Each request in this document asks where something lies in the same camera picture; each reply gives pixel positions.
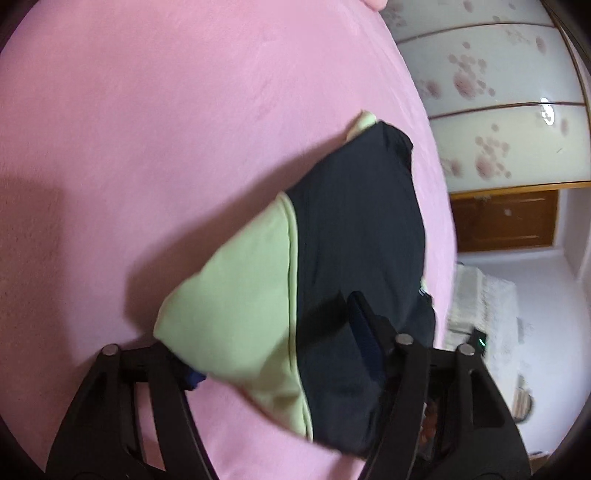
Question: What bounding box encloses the floral panel wardrobe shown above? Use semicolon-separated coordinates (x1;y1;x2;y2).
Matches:
379;0;591;195

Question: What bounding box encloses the black and green garment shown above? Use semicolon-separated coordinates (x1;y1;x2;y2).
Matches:
152;110;439;460

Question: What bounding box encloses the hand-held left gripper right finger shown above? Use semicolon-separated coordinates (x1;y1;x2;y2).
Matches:
346;291;533;480

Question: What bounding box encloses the brown wooden door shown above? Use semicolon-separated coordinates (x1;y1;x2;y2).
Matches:
450;189;559;254

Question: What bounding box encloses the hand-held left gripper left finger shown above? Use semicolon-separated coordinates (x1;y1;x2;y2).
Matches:
46;344;209;480

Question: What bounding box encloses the pink blanket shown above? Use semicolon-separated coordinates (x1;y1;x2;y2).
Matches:
0;0;460;480

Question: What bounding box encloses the white cloth cover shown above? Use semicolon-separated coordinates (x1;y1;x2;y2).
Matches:
445;263;534;421

